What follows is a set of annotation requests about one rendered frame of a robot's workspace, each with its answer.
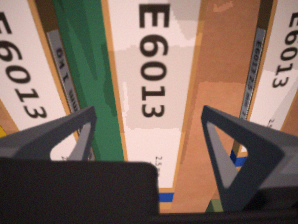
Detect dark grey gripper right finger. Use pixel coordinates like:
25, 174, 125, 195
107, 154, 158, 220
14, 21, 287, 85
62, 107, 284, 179
201, 105, 298, 212

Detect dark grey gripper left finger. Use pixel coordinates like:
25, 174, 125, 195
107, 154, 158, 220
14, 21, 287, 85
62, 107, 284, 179
0, 105, 97, 161

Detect brown cardboard pack with white e6013 label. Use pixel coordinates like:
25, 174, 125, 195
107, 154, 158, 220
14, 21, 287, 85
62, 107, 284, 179
101, 0, 208, 209

